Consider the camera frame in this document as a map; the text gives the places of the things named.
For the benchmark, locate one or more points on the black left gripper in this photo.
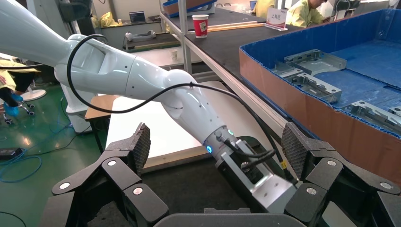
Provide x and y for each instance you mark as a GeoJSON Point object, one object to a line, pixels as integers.
{"type": "Point", "coordinates": [231, 188]}

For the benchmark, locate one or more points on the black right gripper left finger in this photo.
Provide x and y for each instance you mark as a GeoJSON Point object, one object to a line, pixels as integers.
{"type": "Point", "coordinates": [119, 175]}

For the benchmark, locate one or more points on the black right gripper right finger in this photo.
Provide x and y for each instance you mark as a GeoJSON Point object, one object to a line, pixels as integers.
{"type": "Point", "coordinates": [329, 175]}

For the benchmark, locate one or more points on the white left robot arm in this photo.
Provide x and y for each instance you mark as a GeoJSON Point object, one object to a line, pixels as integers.
{"type": "Point", "coordinates": [109, 72]}

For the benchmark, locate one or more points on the blue corrugated box orange outside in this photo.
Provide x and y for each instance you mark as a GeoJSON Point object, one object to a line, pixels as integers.
{"type": "Point", "coordinates": [313, 125]}

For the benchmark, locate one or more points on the black table mat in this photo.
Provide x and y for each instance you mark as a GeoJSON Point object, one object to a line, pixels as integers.
{"type": "Point", "coordinates": [188, 188]}

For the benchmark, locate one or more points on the brass mat edge strip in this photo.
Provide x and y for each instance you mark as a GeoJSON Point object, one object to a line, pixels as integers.
{"type": "Point", "coordinates": [175, 158]}

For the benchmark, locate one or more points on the small wooden stool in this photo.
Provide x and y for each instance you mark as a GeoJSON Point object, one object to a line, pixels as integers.
{"type": "Point", "coordinates": [97, 109]}

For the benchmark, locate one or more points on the white robot column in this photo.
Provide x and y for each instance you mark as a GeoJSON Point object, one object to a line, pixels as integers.
{"type": "Point", "coordinates": [76, 116]}

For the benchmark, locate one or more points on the office chair wheeled base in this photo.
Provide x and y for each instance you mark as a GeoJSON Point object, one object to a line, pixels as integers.
{"type": "Point", "coordinates": [31, 112]}

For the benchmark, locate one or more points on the black power adapter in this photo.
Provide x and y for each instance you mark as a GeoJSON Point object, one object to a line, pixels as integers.
{"type": "Point", "coordinates": [11, 152]}

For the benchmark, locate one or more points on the white floor fan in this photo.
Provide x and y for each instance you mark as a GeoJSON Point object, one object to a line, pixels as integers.
{"type": "Point", "coordinates": [34, 94]}

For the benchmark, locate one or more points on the small white side table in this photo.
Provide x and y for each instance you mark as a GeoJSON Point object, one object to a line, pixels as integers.
{"type": "Point", "coordinates": [156, 56]}

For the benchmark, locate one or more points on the person wearing blue shoe cover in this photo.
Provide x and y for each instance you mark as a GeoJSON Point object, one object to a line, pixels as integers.
{"type": "Point", "coordinates": [22, 80]}

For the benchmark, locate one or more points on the black workbench mat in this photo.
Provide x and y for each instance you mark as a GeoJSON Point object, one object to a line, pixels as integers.
{"type": "Point", "coordinates": [225, 47]}

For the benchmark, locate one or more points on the grey background desk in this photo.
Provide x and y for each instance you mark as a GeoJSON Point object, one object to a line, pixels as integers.
{"type": "Point", "coordinates": [112, 34]}

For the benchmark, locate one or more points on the yellow plastic bag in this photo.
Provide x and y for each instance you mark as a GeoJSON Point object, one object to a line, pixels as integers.
{"type": "Point", "coordinates": [108, 20]}

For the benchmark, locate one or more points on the open laptop dark screen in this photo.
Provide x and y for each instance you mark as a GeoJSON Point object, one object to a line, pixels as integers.
{"type": "Point", "coordinates": [137, 17]}

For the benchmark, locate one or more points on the long wooden slat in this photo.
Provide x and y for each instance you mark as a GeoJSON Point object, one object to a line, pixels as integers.
{"type": "Point", "coordinates": [238, 27]}

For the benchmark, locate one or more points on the person in yellow shirt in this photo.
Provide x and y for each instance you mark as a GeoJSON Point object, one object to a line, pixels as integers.
{"type": "Point", "coordinates": [264, 7]}
{"type": "Point", "coordinates": [302, 14]}

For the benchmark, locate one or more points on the red paper cup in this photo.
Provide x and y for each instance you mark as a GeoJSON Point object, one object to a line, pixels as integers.
{"type": "Point", "coordinates": [200, 26]}

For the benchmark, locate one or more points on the white sign red lettering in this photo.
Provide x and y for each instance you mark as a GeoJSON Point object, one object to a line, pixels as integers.
{"type": "Point", "coordinates": [277, 17]}

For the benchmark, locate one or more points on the blue rimmed brown crate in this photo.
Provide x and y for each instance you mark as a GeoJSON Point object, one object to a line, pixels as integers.
{"type": "Point", "coordinates": [188, 5]}

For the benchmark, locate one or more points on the open laptop blue screen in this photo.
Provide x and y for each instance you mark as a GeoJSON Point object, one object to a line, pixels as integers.
{"type": "Point", "coordinates": [253, 4]}

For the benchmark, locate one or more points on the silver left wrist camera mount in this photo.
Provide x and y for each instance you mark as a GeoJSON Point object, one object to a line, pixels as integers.
{"type": "Point", "coordinates": [275, 191]}

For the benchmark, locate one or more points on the stamped silver metal bracket plate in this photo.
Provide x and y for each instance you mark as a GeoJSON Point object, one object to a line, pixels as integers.
{"type": "Point", "coordinates": [316, 89]}
{"type": "Point", "coordinates": [283, 71]}
{"type": "Point", "coordinates": [313, 64]}
{"type": "Point", "coordinates": [396, 111]}
{"type": "Point", "coordinates": [372, 113]}

